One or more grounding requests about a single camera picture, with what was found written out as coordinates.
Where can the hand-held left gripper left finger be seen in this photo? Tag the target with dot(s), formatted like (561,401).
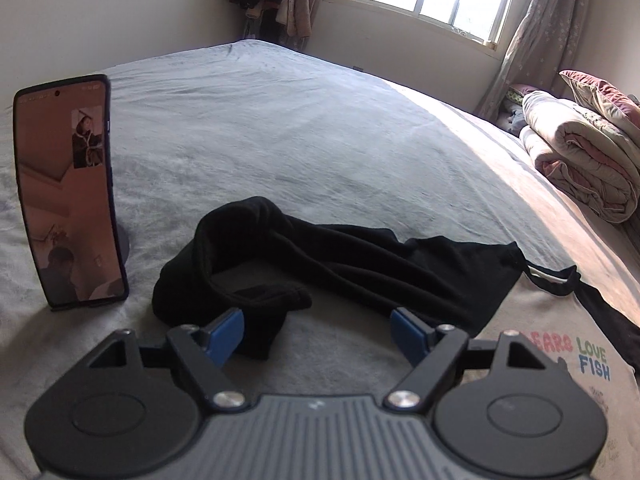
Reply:
(225,335)

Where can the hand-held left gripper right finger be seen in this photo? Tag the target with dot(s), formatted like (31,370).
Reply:
(410,332)

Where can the beige shirt with black sleeves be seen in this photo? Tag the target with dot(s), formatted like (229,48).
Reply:
(350,255)

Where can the black smartphone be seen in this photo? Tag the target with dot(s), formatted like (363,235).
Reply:
(65,195)

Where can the bed with grey sheet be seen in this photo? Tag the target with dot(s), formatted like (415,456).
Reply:
(300,135)

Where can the dark grey cloth bundle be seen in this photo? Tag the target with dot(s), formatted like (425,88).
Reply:
(514,119)

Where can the folded beige quilt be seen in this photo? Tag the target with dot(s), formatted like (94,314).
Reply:
(575,160)

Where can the green patterned cloth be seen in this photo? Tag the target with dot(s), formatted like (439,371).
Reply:
(515,95)

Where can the maroon and grey pillow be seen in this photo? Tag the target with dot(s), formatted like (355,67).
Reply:
(600,92)

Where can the patterned curtain beside quilt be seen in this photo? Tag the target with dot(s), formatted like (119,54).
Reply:
(540,35)

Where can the hanging pink garment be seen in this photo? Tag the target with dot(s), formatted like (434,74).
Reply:
(297,12)

